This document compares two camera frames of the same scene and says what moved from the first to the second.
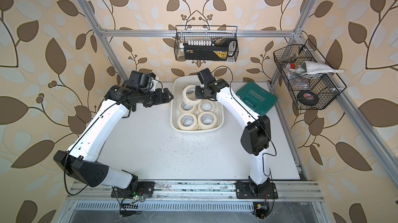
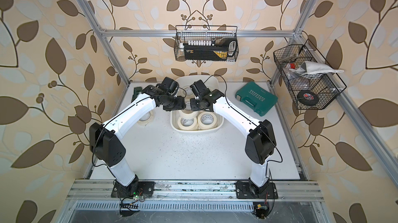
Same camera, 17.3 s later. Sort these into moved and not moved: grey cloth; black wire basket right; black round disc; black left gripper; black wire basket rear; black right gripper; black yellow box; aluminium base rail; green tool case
Moved: black right gripper; black left gripper
Not moved: aluminium base rail; black yellow box; black round disc; grey cloth; black wire basket rear; green tool case; black wire basket right
